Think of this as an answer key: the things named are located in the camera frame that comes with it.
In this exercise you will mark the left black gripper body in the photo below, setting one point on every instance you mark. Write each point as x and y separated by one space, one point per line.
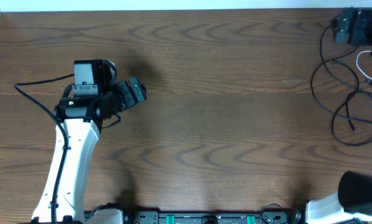
135 91

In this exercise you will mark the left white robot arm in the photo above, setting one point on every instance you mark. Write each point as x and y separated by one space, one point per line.
95 96

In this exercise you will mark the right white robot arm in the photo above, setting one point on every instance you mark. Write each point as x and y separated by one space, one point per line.
352 203

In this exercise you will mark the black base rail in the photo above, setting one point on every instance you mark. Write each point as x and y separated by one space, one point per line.
272 213

